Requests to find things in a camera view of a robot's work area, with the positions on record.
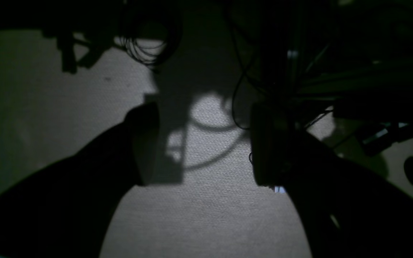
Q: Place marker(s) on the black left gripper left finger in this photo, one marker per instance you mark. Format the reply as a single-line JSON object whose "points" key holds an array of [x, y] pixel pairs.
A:
{"points": [[64, 210]]}

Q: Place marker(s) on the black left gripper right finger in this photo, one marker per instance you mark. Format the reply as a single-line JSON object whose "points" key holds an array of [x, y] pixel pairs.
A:
{"points": [[347, 210]]}

